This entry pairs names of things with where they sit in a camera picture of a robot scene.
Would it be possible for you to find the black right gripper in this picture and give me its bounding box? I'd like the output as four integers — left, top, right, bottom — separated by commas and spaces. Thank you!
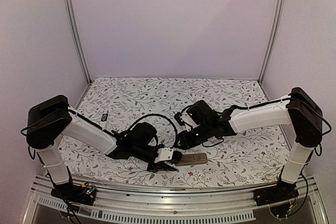
173, 122, 213, 151

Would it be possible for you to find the white slim remote control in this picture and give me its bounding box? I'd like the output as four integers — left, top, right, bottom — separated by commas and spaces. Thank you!
100, 113, 109, 130

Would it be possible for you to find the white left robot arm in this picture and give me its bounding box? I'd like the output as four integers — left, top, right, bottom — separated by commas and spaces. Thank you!
20, 95, 182, 200

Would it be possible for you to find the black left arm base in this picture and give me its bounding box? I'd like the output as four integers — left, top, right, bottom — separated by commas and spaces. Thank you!
51, 181, 97, 206

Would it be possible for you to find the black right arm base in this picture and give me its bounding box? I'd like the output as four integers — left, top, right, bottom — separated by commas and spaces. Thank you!
254, 180, 299, 219

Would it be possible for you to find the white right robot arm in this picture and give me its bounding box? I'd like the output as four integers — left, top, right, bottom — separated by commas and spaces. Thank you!
174, 87, 324, 201

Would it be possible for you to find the floral patterned table mat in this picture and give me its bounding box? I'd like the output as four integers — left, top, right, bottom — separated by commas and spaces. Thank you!
59, 78, 289, 188

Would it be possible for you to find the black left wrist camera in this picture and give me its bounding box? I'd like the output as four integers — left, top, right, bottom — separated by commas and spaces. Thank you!
154, 147, 183, 164

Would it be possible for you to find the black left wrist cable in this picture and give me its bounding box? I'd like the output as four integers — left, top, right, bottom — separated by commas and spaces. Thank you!
130, 113, 181, 148

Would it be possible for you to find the aluminium front rail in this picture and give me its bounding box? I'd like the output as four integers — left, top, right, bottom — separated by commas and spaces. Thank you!
23, 176, 329, 224

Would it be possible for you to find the right aluminium corner post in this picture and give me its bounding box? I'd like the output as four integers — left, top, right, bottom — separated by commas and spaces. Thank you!
258, 0, 285, 86

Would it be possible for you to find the aluminium corner post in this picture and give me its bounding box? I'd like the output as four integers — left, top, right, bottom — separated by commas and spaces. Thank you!
258, 0, 285, 86
64, 0, 92, 85

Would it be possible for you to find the left aluminium corner post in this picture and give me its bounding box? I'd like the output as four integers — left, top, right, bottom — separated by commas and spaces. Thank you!
64, 0, 92, 85

